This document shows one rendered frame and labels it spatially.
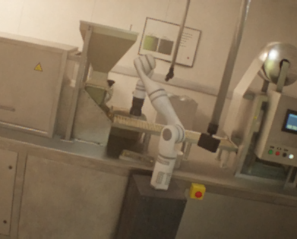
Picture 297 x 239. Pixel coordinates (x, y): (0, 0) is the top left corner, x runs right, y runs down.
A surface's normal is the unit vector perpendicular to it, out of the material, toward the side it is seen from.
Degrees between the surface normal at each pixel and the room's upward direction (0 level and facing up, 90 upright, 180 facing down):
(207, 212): 90
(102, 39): 114
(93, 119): 90
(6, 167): 90
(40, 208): 90
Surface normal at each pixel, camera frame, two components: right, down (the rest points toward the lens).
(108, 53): -0.07, 0.61
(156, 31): 0.03, 0.25
